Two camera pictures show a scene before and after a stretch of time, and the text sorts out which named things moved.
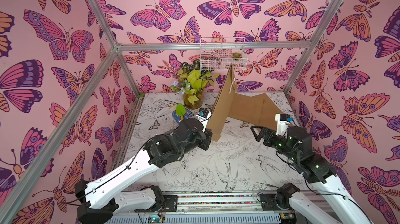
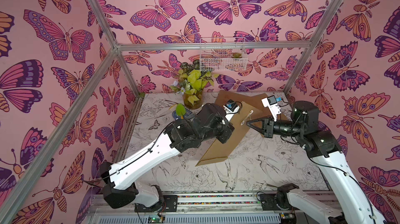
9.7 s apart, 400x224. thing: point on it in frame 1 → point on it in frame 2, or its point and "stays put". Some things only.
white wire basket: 218,53 stays put
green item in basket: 236,55 stays put
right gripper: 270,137 → 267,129
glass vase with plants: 191,83 stays put
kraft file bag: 220,110 → 245,112
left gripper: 205,137 → 226,131
